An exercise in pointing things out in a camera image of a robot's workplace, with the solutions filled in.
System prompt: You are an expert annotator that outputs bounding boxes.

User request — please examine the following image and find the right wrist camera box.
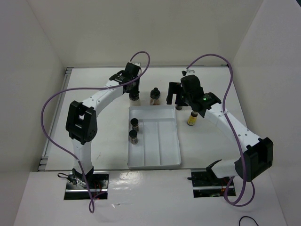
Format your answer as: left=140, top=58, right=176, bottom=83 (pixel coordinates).
left=182, top=69, right=195, bottom=76

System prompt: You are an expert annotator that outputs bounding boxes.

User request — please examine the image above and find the thin black cable loop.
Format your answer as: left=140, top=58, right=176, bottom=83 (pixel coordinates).
left=239, top=216, right=259, bottom=226

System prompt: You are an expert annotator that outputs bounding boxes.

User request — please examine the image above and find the yellow label cork top bottle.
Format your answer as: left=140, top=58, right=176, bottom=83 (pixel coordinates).
left=187, top=111, right=198, bottom=126

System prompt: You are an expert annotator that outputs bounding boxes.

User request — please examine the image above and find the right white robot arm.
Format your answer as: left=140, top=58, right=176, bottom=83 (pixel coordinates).
left=166, top=75, right=273, bottom=185

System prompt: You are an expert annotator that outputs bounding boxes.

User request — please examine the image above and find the white compartment organizer tray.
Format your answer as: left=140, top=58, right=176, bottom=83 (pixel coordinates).
left=127, top=105, right=182, bottom=170

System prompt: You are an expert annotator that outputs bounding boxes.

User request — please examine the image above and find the round stopper bottle brown spice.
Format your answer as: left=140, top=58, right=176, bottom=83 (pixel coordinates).
left=150, top=87, right=161, bottom=105

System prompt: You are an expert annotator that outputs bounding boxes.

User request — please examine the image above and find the round stopper bottle white powder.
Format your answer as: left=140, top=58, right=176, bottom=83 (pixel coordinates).
left=129, top=93, right=141, bottom=106

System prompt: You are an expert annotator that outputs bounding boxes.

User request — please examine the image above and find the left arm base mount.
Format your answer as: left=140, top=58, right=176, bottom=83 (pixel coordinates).
left=57, top=171, right=109, bottom=200

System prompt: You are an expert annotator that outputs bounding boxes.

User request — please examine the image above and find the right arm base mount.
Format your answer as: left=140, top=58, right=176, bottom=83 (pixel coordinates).
left=187, top=170, right=230, bottom=198

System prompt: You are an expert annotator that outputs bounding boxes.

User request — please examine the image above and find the dark spice jar black lid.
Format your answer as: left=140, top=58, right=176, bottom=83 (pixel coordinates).
left=129, top=129, right=138, bottom=145

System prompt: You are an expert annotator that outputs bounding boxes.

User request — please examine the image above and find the tall gold band grinder bottle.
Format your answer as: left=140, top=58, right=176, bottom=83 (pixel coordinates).
left=175, top=105, right=182, bottom=111

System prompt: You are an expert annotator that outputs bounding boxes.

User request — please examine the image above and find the black cap spice jar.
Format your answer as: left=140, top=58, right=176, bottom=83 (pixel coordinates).
left=130, top=118, right=139, bottom=132

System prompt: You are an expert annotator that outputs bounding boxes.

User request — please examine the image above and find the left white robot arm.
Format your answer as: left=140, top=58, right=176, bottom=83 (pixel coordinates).
left=65, top=62, right=141, bottom=188

